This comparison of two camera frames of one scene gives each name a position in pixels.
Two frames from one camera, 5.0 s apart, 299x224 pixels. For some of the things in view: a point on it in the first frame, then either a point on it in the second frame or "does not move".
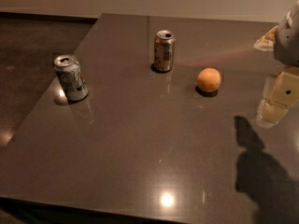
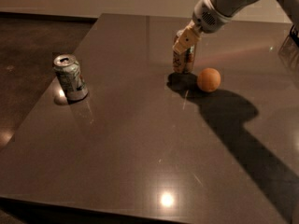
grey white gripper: (288, 46) to (207, 20)
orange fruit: (209, 79) does not move
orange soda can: (163, 50) to (184, 63)
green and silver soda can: (68, 71) does not move
